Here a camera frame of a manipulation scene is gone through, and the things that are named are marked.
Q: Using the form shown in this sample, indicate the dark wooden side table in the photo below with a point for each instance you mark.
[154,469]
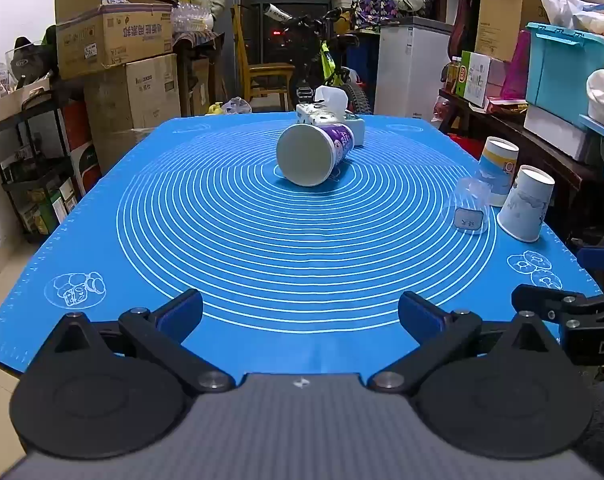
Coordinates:
[541,147]

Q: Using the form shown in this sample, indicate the light blue paper cup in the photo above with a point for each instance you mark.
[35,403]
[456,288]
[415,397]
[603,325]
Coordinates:
[524,210]

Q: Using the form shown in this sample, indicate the plain brown cardboard box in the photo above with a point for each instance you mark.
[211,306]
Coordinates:
[142,92]

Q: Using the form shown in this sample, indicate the clear plastic cup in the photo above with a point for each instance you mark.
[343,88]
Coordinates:
[474,205]

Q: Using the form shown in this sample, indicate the black metal shelf rack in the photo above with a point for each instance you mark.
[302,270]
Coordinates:
[27,135]

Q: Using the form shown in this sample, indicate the pile of clear plastic bottles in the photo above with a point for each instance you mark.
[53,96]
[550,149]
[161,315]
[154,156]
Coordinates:
[192,17]

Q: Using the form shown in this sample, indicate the black helmet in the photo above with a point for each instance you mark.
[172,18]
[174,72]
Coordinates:
[29,60]

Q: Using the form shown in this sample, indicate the pink paper bag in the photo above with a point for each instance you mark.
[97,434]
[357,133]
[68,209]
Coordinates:
[516,70]

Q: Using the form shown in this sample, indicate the open cardboard box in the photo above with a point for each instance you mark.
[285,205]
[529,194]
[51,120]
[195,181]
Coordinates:
[112,40]

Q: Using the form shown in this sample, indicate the teal plastic storage bin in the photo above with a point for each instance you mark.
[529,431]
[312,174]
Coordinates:
[556,70]

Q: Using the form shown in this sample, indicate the tall cardboard box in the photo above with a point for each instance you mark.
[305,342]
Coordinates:
[501,15]

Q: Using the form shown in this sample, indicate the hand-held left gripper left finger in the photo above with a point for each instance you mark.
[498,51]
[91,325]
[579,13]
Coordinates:
[182,314]

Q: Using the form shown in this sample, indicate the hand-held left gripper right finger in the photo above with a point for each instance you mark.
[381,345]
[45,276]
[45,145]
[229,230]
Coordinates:
[422,316]

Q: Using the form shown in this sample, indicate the white flat box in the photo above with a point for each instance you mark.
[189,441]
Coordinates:
[556,130]

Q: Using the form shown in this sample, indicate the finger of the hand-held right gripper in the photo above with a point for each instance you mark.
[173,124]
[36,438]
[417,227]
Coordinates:
[536,300]

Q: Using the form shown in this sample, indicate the yellow drink bottle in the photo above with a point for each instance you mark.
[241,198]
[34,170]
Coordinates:
[451,75]

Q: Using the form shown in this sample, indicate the black and green bicycle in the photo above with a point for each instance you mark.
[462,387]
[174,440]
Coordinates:
[327,67]

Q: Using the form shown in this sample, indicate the blue silicone baking mat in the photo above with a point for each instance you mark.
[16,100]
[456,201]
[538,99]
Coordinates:
[282,260]

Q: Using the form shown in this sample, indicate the purple and white paper cup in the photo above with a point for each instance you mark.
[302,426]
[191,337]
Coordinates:
[304,155]

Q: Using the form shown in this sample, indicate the wooden chair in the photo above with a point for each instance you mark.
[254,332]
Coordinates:
[267,75]

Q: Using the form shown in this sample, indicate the white chest freezer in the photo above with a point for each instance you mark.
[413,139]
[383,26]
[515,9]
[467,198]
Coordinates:
[411,70]

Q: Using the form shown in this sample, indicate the green and white carton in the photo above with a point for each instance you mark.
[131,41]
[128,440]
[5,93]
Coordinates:
[474,80]

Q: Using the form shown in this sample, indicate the yellow and blue paper cup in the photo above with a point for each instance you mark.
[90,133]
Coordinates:
[499,170]

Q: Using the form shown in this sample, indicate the small white box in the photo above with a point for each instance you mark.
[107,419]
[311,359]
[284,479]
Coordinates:
[357,130]

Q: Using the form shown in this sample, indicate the white tissue pack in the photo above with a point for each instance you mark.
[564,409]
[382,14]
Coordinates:
[318,112]

